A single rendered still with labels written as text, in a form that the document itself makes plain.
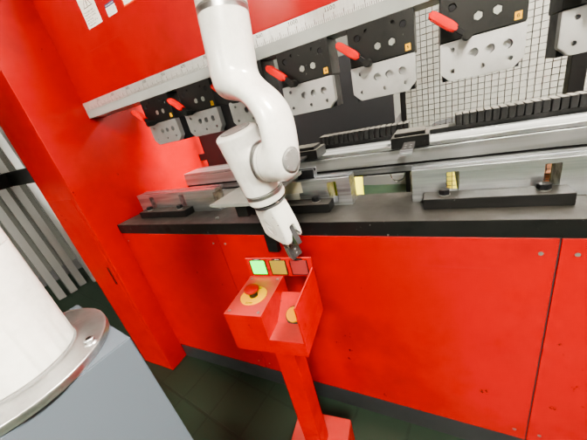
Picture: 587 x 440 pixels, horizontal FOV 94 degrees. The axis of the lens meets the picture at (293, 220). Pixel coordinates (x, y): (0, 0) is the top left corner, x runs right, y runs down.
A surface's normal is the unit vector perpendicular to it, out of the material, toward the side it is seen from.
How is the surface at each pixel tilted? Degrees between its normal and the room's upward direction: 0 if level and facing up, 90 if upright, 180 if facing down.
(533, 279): 90
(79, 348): 0
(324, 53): 90
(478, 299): 90
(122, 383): 90
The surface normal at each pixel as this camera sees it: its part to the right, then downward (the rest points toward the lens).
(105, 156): 0.88, -0.02
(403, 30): -0.41, 0.45
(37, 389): -0.22, -0.89
